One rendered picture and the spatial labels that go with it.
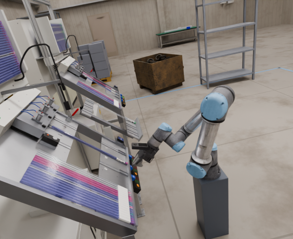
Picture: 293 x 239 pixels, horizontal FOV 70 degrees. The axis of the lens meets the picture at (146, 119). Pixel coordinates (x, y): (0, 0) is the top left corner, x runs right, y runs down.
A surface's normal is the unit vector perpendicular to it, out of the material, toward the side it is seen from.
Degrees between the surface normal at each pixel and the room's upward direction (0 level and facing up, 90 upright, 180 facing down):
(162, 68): 90
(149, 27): 90
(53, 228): 0
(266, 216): 0
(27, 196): 90
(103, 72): 90
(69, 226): 0
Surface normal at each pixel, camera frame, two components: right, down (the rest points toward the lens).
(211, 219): 0.14, 0.41
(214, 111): -0.56, 0.33
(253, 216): -0.18, -0.89
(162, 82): 0.45, 0.32
